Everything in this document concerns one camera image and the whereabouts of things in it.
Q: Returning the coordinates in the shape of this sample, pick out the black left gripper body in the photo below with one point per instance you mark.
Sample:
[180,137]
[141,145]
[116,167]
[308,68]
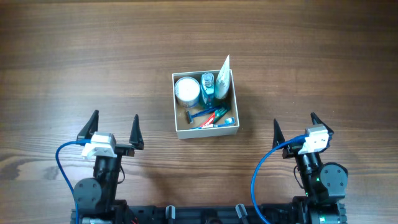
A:
[123,148]

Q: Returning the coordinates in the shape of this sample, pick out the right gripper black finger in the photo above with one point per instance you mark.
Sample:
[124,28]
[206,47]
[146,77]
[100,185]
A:
[278,135]
[316,120]

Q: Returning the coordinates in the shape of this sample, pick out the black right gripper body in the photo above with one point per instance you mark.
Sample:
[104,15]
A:
[291,152]

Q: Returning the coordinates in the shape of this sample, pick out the blue toothbrush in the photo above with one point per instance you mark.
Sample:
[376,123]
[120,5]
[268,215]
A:
[227,122]

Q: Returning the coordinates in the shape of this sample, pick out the blue disposable razor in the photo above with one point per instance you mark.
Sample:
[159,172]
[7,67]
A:
[190,116]

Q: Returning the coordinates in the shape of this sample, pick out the green red toothpaste tube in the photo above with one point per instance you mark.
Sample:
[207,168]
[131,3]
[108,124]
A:
[216,116]

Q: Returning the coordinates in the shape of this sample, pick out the cotton swab jar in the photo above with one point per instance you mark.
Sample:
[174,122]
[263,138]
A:
[187,90]

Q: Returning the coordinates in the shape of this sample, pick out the white cream tube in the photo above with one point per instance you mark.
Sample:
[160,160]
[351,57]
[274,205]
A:
[223,80]

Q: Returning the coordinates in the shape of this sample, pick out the blue mouthwash bottle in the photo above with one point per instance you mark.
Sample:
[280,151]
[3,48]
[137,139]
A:
[207,89]

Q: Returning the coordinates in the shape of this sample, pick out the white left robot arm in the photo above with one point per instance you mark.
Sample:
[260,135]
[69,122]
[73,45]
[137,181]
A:
[95,196]

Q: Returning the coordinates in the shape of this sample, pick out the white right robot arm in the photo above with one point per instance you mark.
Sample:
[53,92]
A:
[324,184]

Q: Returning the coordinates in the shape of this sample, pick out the white cardboard box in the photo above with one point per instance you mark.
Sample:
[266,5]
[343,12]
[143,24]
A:
[185,130]

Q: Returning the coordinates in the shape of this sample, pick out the white wrist camera, left arm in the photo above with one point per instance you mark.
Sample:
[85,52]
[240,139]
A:
[101,144]

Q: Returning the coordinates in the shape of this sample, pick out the white wrist camera, arm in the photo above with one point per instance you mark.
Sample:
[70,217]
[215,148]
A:
[101,144]
[316,140]

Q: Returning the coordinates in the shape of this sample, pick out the white wrist camera, right arm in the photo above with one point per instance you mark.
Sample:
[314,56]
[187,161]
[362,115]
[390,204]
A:
[316,140]

